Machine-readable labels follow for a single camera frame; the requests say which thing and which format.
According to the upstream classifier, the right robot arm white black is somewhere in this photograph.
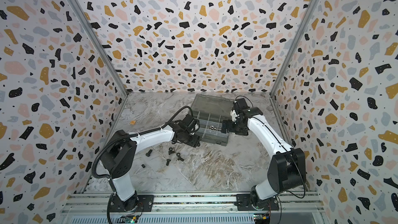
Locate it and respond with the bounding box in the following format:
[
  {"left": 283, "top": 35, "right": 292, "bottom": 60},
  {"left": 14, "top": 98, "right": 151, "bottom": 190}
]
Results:
[{"left": 225, "top": 95, "right": 306, "bottom": 211}]

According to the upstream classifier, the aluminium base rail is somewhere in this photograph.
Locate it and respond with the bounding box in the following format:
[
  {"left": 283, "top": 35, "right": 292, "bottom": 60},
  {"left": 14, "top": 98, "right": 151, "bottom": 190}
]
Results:
[{"left": 61, "top": 191, "right": 324, "bottom": 215}]

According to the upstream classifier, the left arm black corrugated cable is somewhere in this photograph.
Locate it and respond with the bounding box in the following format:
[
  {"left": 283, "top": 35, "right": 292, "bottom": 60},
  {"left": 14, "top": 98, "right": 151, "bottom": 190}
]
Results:
[{"left": 91, "top": 105, "right": 194, "bottom": 179}]

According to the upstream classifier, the grey plastic compartment organizer box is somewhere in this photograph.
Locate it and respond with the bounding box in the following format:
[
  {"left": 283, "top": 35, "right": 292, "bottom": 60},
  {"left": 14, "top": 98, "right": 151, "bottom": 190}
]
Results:
[{"left": 191, "top": 94, "right": 233, "bottom": 146}]

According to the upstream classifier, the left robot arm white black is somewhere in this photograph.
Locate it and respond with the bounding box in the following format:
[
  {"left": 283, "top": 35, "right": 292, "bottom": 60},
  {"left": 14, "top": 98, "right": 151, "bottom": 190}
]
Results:
[{"left": 91, "top": 114, "right": 200, "bottom": 212}]

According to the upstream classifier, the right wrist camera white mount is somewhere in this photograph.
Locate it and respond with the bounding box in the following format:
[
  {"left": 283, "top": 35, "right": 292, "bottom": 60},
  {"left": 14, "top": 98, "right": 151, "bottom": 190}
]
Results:
[{"left": 230, "top": 110, "right": 240, "bottom": 122}]

